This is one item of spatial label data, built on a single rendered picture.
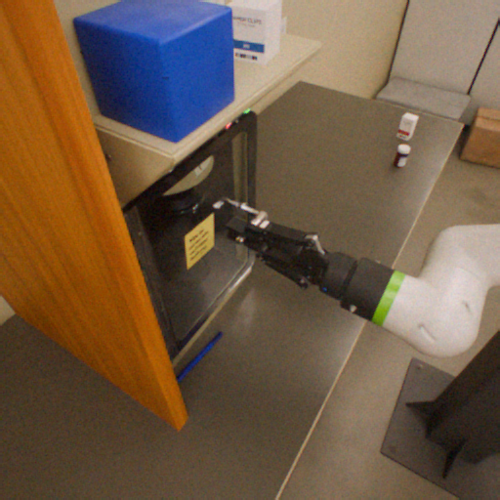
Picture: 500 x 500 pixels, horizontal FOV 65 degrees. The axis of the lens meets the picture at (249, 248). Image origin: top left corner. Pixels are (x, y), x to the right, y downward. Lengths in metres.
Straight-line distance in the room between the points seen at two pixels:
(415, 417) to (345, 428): 0.30
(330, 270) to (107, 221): 0.38
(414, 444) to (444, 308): 1.31
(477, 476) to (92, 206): 1.79
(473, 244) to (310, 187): 0.67
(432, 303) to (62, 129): 0.51
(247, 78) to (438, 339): 0.43
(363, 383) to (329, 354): 1.06
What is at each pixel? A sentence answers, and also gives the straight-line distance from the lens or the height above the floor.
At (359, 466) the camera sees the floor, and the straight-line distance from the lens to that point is 1.81.
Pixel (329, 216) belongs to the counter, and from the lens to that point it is 1.16.
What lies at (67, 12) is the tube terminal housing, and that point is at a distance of 0.42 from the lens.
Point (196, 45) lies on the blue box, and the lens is 0.37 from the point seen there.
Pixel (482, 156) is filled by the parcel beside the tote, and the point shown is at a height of 0.06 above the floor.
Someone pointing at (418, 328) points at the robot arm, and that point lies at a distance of 0.62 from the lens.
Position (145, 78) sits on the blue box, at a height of 1.57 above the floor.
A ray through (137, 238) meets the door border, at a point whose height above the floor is 1.34.
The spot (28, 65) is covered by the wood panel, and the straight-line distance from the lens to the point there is 0.30.
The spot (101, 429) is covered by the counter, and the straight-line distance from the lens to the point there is 0.86.
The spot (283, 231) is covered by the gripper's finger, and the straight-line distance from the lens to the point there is 0.66.
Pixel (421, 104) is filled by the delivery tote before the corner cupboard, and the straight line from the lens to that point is 3.27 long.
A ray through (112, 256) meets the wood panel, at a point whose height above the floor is 1.43.
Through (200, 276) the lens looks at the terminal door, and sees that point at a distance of 0.73.
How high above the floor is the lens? 1.71
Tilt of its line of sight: 48 degrees down
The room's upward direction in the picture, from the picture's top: straight up
